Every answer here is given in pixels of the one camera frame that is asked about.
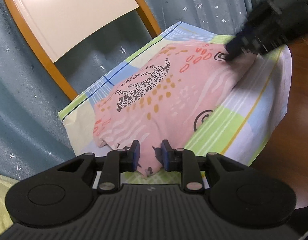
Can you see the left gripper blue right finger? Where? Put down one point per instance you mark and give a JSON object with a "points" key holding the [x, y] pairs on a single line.
{"points": [[167, 155]]}

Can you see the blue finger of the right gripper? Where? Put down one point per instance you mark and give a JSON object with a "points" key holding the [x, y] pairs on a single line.
{"points": [[240, 44]]}

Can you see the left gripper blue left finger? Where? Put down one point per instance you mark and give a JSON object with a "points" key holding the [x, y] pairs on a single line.
{"points": [[133, 155]]}

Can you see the pink patterned shorts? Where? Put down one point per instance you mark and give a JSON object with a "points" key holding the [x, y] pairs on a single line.
{"points": [[166, 98]]}

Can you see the pastel checked chair cushion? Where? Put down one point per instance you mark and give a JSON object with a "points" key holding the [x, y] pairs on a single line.
{"points": [[238, 128]]}

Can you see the green sofa cover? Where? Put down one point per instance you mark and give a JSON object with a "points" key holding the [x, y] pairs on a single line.
{"points": [[5, 184]]}

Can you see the white wooden chair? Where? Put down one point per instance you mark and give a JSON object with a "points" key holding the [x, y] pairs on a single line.
{"points": [[52, 27]]}

